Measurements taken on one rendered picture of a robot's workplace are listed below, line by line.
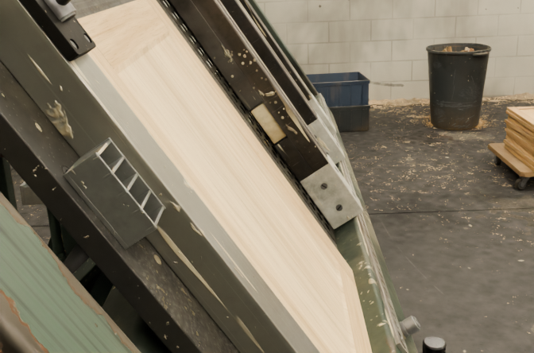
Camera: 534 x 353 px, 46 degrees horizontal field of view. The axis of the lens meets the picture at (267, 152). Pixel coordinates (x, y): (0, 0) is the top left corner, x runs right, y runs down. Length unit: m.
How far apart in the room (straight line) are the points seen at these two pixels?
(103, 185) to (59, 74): 0.09
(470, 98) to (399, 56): 1.17
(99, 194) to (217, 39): 0.75
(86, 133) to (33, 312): 0.24
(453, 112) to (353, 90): 0.82
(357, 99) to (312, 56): 1.08
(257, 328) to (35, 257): 0.28
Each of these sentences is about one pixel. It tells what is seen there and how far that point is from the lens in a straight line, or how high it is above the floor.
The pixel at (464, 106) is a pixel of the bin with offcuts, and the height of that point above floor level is 0.20.
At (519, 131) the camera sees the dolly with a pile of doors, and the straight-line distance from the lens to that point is 4.19.
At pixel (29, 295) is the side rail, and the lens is 0.28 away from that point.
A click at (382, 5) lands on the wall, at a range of 6.10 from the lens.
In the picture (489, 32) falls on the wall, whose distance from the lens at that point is 6.39.
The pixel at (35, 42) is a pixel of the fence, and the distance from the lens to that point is 0.48.
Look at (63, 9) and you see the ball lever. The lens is 0.49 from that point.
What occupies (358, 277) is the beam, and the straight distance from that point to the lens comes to 1.08.
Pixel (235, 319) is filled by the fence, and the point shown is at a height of 1.13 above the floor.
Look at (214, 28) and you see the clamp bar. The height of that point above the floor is 1.29.
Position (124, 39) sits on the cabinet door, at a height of 1.34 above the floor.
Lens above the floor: 1.42
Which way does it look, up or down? 18 degrees down
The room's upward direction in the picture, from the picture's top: 2 degrees counter-clockwise
